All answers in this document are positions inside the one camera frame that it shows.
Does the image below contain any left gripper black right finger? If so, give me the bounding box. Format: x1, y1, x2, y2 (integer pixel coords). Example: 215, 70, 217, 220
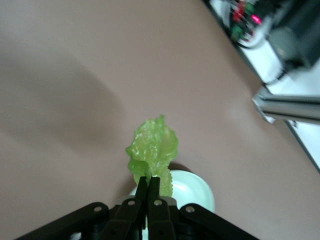
147, 177, 258, 240

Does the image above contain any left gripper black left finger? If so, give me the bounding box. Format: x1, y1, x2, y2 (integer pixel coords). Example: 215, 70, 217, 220
14, 176, 149, 240

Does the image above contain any green lettuce leaf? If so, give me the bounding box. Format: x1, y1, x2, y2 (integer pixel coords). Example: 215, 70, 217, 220
124, 113, 180, 198

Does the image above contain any pale green round plate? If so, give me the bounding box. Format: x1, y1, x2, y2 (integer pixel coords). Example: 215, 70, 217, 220
126, 169, 216, 213

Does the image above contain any brown table cover sheet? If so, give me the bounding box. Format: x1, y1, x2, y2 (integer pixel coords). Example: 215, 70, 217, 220
0, 0, 320, 240

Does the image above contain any circuit board with red lights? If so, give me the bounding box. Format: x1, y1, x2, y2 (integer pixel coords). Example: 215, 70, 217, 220
228, 0, 266, 48

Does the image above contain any black electronics box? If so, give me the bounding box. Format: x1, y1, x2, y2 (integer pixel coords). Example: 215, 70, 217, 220
268, 0, 320, 69

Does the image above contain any aluminium stand profile with bracket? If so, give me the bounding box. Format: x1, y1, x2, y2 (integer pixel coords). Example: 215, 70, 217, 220
251, 86, 320, 124

